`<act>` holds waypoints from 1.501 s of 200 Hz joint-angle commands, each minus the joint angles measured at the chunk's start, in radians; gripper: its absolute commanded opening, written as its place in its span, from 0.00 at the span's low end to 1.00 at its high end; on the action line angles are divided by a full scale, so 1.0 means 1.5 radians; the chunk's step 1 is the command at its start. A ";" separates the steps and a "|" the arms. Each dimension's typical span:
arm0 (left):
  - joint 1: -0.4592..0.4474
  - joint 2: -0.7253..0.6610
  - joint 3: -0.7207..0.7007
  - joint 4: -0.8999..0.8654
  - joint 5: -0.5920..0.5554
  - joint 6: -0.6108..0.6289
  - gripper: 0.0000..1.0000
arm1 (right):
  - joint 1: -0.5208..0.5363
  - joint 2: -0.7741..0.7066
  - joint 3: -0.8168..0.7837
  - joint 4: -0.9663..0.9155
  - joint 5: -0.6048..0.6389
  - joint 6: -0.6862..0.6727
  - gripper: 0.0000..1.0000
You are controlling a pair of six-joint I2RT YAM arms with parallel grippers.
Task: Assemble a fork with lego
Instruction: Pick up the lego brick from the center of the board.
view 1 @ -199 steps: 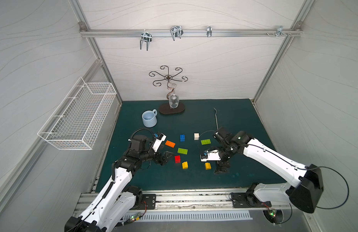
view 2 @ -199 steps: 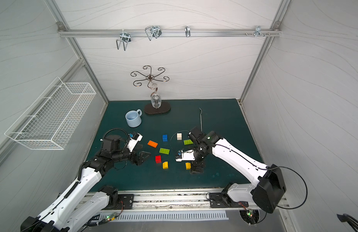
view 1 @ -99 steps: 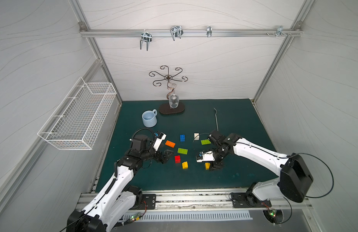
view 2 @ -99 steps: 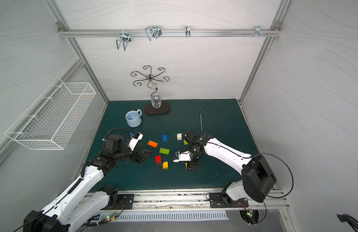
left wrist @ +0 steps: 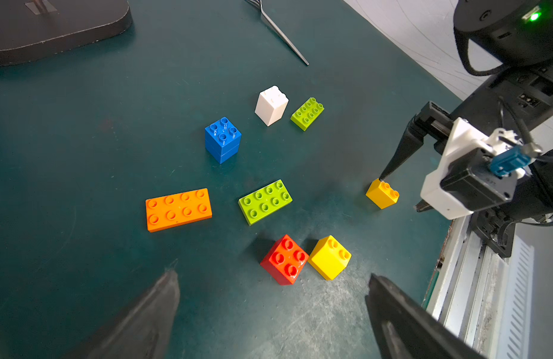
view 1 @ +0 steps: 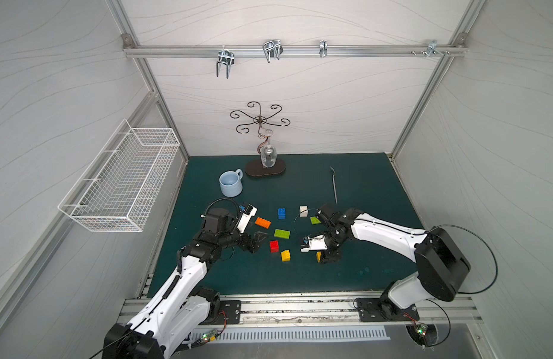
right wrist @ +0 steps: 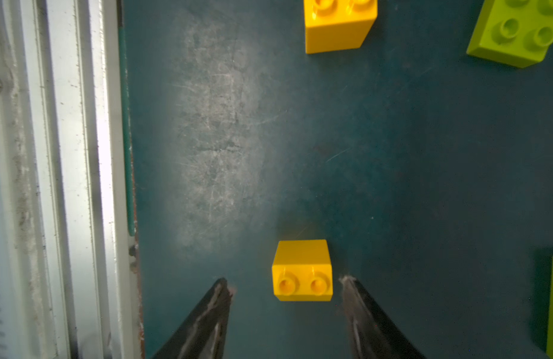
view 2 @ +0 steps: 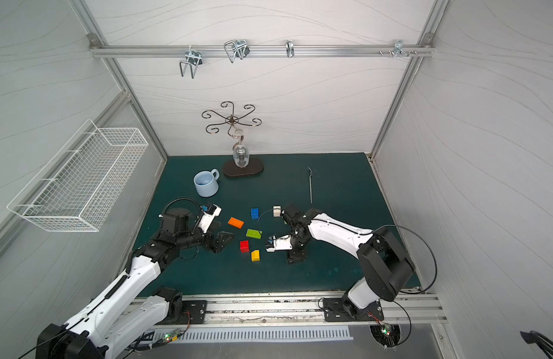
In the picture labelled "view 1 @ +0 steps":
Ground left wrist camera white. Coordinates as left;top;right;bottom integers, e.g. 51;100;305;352
237;204;257;233

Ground green table mat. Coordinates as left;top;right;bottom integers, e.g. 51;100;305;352
147;152;453;299

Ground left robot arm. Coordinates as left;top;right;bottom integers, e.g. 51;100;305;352
100;203;268;358

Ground white vent grille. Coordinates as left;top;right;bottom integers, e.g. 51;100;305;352
212;325;391;343

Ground black metal mug tree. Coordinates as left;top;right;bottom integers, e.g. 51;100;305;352
230;101;291;178

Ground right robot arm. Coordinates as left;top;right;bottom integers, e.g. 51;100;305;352
305;205;499;322

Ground light blue mug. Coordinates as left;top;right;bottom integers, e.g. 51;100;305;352
219;169;243;198

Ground orange lego brick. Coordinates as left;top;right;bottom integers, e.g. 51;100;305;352
255;217;271;229

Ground metal hook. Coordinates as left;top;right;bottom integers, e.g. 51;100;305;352
262;40;283;64
319;40;328;58
216;49;236;79
410;40;451;58

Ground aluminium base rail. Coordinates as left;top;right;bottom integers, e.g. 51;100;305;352
117;291;484;328

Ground white wire basket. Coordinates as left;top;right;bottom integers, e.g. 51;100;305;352
58;120;180;233

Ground metal tweezers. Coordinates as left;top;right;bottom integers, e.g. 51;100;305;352
330;166;339;204

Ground aluminium top rail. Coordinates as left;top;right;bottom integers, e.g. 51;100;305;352
124;43;469;59

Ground red lego brick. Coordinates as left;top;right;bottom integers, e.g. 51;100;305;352
269;240;279;253

